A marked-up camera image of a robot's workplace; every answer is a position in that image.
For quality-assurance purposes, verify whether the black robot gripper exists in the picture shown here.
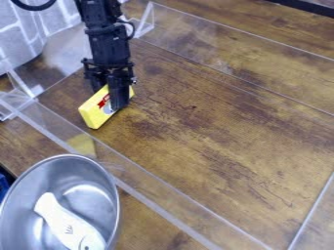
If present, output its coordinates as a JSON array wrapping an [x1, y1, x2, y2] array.
[[82, 24, 137, 111]]

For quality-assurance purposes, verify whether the yellow butter block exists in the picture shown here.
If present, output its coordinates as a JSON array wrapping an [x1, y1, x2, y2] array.
[[79, 86, 118, 129]]

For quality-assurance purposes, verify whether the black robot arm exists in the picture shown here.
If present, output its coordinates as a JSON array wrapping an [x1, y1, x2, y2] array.
[[75, 0, 137, 111]]

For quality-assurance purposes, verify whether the clear acrylic barrier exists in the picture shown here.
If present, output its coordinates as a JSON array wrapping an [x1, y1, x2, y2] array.
[[0, 1, 155, 122]]

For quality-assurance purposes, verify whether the grey brick pattern cloth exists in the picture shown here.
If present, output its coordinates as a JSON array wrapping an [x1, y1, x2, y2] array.
[[0, 0, 82, 75]]

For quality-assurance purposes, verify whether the silver metal bowl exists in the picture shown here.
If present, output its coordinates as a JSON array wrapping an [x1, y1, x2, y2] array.
[[0, 154, 122, 250]]

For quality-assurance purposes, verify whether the blue object at edge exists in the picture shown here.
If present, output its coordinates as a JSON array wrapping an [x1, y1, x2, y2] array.
[[0, 173, 11, 203]]

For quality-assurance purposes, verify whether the cream wooden fish toy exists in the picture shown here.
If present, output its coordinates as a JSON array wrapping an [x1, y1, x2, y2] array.
[[34, 192, 106, 250]]

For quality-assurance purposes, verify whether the black cable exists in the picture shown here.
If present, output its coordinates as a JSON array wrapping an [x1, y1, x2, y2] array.
[[117, 19, 138, 41]]

